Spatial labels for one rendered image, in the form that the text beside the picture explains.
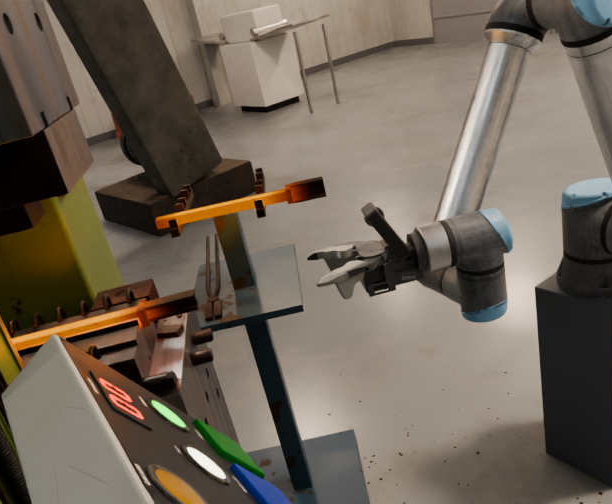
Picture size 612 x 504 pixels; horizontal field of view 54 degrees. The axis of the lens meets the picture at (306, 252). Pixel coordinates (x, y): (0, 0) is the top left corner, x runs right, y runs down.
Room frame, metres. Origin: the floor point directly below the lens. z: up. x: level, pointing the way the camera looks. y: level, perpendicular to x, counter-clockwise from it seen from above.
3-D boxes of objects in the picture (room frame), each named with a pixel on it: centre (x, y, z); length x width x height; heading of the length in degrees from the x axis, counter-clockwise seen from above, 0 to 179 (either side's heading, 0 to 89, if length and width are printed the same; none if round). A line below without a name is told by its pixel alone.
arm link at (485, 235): (1.01, -0.32, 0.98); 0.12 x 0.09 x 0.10; 93
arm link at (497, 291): (1.02, -0.32, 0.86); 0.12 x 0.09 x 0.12; 22
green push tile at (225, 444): (0.55, 0.14, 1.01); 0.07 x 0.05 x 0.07; 28
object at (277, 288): (1.50, 0.18, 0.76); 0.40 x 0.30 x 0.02; 179
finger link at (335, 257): (1.05, -0.05, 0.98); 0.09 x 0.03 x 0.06; 64
